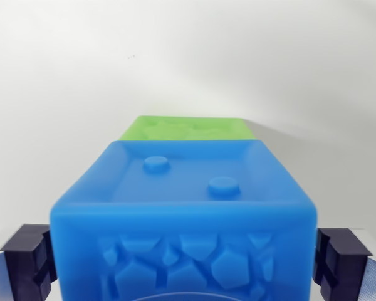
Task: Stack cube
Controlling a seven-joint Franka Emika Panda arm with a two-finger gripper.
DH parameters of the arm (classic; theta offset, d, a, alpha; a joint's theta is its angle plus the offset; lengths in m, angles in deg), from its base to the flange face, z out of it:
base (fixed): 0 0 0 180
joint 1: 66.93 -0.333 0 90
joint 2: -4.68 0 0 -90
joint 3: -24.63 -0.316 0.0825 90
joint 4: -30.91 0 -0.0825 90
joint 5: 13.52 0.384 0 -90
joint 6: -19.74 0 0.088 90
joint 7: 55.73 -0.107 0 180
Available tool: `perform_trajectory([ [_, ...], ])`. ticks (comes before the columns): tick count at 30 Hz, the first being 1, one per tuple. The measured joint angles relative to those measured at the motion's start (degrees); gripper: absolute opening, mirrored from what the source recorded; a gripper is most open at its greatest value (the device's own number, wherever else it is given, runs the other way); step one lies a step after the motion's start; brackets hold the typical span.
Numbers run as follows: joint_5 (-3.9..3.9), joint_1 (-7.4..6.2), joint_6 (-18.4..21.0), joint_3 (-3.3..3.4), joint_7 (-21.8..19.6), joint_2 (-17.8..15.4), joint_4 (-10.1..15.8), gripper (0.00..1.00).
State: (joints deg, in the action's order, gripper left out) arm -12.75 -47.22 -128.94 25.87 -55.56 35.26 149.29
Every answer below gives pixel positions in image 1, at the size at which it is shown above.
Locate green plastic cube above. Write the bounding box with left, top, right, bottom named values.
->
left=117, top=115, right=257, bottom=142

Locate black-padded silver gripper right finger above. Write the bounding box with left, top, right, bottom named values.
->
left=313, top=226, right=376, bottom=301

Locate blue patterned plastic cube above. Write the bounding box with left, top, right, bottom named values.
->
left=49, top=139, right=319, bottom=301

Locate black-padded silver gripper left finger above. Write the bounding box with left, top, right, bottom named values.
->
left=0, top=224, right=58, bottom=301

